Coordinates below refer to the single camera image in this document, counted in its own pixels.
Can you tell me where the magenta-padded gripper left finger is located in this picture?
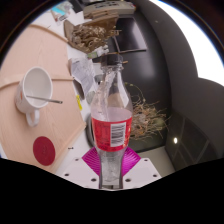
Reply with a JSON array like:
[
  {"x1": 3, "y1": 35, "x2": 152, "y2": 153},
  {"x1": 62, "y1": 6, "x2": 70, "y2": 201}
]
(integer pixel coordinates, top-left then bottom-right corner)
[{"x1": 62, "y1": 146, "x2": 104, "y2": 190}]

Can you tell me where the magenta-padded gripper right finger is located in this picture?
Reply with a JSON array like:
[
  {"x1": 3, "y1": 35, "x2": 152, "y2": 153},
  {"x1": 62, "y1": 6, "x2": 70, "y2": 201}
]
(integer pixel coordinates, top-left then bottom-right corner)
[{"x1": 120, "y1": 146, "x2": 163, "y2": 190}]

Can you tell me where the colourful booklet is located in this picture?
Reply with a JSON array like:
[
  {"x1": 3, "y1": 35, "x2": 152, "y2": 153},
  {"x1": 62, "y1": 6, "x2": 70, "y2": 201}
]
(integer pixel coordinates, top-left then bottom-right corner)
[{"x1": 49, "y1": 1, "x2": 74, "y2": 24}]

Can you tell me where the small yellow strip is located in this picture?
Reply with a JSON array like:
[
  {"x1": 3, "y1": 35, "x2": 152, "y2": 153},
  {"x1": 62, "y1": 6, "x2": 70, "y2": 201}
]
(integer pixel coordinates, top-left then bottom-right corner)
[{"x1": 75, "y1": 94, "x2": 83, "y2": 112}]

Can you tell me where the metal spoon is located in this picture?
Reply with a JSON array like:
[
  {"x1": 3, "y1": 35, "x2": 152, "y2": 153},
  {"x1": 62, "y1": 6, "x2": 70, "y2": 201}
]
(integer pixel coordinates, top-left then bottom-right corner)
[{"x1": 25, "y1": 94, "x2": 64, "y2": 105}]

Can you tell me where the white cabinet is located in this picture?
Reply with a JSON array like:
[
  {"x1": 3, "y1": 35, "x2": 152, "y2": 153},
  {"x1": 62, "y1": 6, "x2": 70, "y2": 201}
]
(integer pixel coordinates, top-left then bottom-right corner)
[{"x1": 83, "y1": 0, "x2": 137, "y2": 19}]

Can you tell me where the clear red-labelled drink bottle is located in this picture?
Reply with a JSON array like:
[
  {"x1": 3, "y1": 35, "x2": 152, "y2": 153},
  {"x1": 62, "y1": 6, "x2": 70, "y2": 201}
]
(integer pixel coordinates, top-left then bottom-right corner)
[{"x1": 89, "y1": 54, "x2": 134, "y2": 188}]

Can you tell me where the grey plant saucer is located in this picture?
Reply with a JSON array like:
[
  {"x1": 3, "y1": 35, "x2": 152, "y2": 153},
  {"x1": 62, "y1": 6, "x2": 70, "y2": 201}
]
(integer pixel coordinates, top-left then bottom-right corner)
[{"x1": 84, "y1": 113, "x2": 98, "y2": 148}]

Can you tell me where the white spray bottle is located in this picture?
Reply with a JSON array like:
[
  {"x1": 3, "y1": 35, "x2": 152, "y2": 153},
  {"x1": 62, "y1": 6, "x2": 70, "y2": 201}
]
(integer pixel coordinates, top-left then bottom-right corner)
[{"x1": 87, "y1": 44, "x2": 110, "y2": 60}]

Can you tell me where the black wall screen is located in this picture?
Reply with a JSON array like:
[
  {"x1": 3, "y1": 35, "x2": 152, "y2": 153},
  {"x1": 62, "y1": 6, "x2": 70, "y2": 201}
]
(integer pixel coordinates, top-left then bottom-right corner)
[{"x1": 113, "y1": 16, "x2": 148, "y2": 54}]

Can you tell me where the beige table mat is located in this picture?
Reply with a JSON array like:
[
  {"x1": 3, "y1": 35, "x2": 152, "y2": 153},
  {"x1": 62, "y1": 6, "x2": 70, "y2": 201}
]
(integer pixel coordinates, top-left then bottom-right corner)
[{"x1": 0, "y1": 23, "x2": 87, "y2": 174}]

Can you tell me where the clear bag of papers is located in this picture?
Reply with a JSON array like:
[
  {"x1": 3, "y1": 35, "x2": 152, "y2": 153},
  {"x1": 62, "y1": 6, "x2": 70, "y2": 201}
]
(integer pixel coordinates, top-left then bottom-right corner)
[{"x1": 68, "y1": 57, "x2": 99, "y2": 98}]

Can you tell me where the flat round red coaster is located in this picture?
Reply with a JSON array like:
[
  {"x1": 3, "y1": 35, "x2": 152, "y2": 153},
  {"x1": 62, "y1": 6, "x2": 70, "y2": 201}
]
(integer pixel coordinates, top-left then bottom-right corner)
[{"x1": 32, "y1": 135, "x2": 57, "y2": 167}]

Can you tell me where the white mug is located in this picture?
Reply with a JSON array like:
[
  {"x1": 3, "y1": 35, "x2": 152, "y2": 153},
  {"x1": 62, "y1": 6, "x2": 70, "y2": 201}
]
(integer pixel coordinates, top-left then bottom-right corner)
[{"x1": 14, "y1": 66, "x2": 54, "y2": 128}]

